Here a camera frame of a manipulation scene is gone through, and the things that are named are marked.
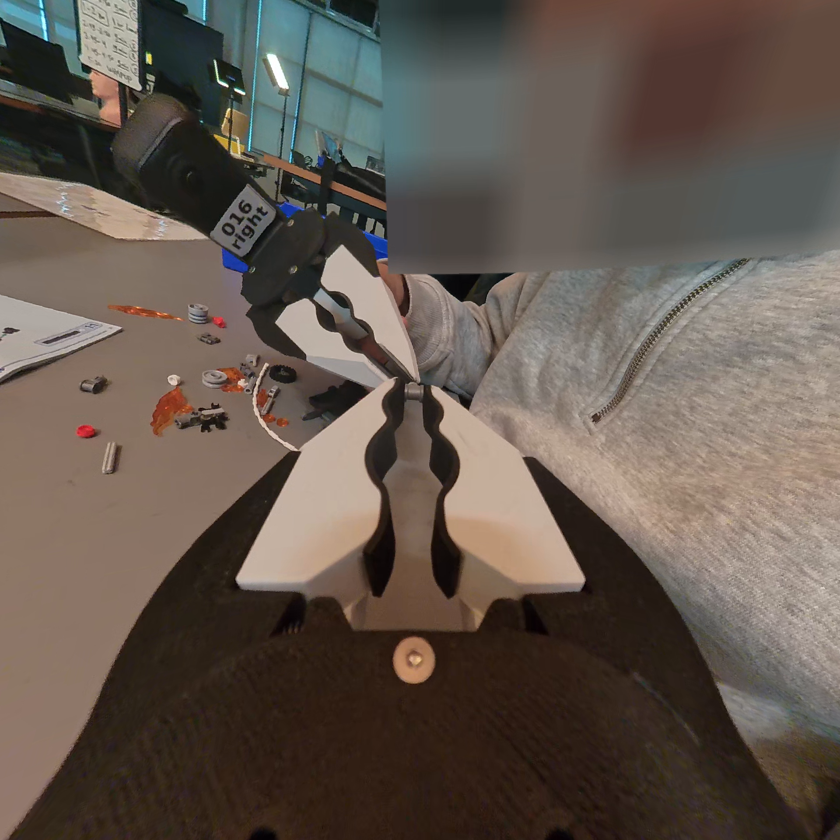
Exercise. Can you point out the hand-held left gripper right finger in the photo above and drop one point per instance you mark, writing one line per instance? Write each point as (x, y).
(512, 525)

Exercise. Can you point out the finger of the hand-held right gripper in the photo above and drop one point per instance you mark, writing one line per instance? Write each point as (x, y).
(308, 334)
(367, 295)

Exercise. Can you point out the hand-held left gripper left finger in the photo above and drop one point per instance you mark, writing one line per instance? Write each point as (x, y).
(315, 512)

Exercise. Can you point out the grey lego technic bar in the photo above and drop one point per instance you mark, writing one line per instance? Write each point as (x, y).
(269, 397)

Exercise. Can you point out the grey lego connector rod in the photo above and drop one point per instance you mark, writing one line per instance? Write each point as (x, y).
(414, 392)

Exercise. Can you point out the lego instruction booklet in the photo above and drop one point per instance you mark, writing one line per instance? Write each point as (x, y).
(39, 334)

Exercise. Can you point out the person's right forearm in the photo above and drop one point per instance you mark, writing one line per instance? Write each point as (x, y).
(446, 328)

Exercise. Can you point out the black lego tire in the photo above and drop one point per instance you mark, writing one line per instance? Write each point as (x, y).
(282, 374)

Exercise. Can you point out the black lego vehicle model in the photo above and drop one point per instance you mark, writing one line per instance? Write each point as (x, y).
(338, 397)

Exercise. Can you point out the white flexible lego whip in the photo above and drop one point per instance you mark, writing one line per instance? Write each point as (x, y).
(254, 403)

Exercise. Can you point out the grey lego pulley wheel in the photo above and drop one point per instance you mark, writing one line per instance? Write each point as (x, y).
(213, 379)

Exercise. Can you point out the grey ribbed lego wheel stack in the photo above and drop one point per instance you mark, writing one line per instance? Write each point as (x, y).
(199, 313)

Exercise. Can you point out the transparent orange lego flame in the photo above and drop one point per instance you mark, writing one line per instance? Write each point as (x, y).
(144, 312)
(167, 410)

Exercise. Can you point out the light grey lego pin connector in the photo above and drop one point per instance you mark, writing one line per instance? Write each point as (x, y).
(186, 420)

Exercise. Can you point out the light grey lego axle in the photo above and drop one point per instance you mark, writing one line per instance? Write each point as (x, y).
(109, 457)

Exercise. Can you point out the blue storage bin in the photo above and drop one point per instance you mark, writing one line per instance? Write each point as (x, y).
(231, 261)

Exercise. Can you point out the white marbled board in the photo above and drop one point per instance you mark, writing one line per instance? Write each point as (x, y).
(98, 207)

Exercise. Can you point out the studio light panel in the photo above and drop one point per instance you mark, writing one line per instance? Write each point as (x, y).
(228, 77)
(275, 71)

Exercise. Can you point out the background wooden table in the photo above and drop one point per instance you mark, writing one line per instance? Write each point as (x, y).
(328, 180)

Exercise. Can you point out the white printed chart board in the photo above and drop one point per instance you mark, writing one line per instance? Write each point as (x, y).
(111, 39)

